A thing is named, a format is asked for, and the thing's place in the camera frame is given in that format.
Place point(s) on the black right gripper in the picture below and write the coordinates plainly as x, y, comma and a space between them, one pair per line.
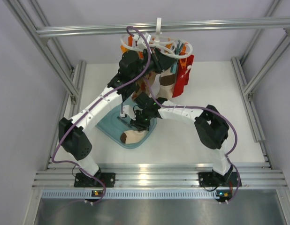
138, 124

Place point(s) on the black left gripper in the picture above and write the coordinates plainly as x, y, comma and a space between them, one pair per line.
161, 62

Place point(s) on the cream brown sock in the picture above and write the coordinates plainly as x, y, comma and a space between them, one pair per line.
167, 83

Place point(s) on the white round clip hanger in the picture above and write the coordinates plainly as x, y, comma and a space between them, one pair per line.
165, 44

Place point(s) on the orange clothes peg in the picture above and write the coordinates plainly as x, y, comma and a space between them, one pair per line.
182, 64

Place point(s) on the argyle beige orange sock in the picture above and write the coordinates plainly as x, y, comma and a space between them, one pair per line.
144, 83

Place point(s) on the red sock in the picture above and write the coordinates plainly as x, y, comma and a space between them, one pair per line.
182, 77

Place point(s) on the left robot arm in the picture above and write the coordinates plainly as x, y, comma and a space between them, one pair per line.
73, 132

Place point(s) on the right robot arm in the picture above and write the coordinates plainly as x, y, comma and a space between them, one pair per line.
212, 130

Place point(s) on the teal clothes peg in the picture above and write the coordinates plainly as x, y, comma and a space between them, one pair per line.
179, 47

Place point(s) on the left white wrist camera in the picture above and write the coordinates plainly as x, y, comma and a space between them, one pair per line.
140, 43

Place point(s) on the perforated cable tray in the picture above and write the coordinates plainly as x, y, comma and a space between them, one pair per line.
131, 194

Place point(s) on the aluminium frame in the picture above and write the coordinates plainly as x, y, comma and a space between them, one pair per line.
190, 178

